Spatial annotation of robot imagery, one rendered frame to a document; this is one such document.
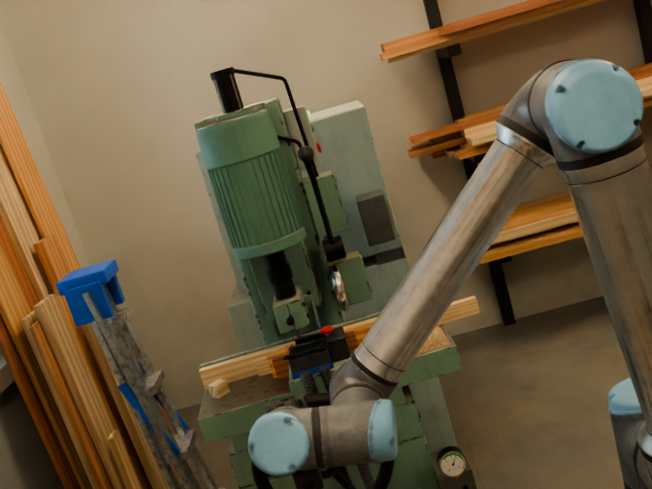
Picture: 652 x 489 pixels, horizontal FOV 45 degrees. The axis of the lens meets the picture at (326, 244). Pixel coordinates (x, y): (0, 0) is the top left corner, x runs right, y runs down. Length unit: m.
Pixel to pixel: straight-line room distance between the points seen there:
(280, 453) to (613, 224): 0.56
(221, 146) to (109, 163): 2.54
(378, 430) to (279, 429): 0.14
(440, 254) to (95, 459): 2.15
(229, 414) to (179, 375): 2.68
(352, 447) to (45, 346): 1.99
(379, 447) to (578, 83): 0.57
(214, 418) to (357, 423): 0.69
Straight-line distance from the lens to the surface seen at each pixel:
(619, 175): 1.10
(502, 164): 1.22
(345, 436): 1.17
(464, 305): 1.91
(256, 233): 1.75
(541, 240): 3.77
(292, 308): 1.83
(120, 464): 3.15
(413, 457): 1.86
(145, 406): 2.61
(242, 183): 1.74
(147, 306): 4.36
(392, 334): 1.25
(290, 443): 1.16
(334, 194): 1.99
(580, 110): 1.06
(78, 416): 3.10
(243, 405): 1.79
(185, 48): 4.13
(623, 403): 1.42
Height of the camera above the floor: 1.55
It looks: 12 degrees down
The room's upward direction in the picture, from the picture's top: 16 degrees counter-clockwise
